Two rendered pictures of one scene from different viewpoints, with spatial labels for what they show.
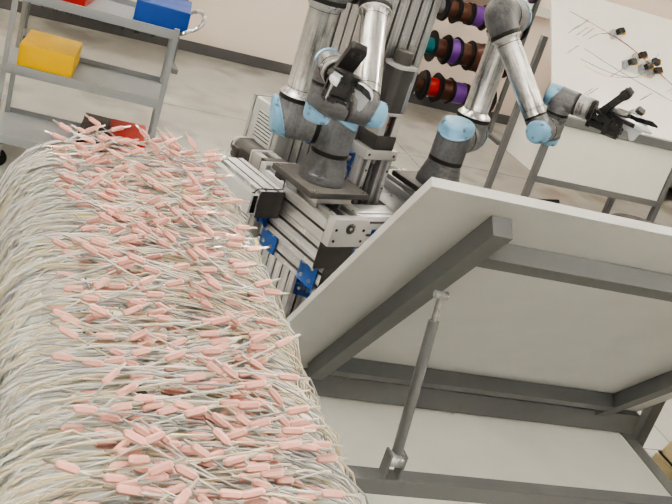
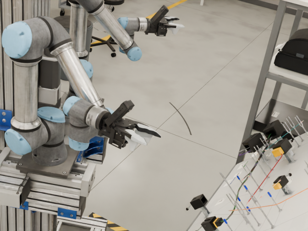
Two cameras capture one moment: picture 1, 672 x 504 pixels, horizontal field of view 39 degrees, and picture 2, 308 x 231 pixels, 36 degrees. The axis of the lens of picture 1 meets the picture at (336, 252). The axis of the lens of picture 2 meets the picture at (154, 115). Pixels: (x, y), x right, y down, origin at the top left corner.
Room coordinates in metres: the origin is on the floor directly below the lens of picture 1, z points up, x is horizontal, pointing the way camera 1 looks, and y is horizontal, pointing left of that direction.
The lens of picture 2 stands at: (1.30, 0.99, 2.40)
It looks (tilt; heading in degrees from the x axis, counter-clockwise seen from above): 30 degrees down; 315
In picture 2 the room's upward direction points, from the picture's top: 9 degrees clockwise
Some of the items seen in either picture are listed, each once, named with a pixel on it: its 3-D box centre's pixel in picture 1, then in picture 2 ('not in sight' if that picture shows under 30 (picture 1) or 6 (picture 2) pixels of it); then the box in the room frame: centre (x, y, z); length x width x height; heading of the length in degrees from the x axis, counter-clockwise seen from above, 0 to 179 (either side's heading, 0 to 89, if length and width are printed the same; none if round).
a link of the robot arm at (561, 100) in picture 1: (562, 99); (128, 24); (3.15, -0.55, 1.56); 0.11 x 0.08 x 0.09; 68
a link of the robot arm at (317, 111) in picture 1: (326, 102); (82, 132); (2.51, 0.15, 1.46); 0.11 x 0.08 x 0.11; 107
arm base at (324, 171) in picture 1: (325, 163); (50, 146); (2.79, 0.11, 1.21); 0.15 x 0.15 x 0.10
